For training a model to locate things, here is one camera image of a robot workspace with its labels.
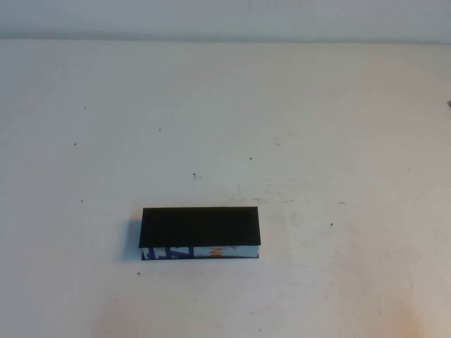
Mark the black glasses case printed front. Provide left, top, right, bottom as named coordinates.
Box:
left=140, top=206, right=264, bottom=261

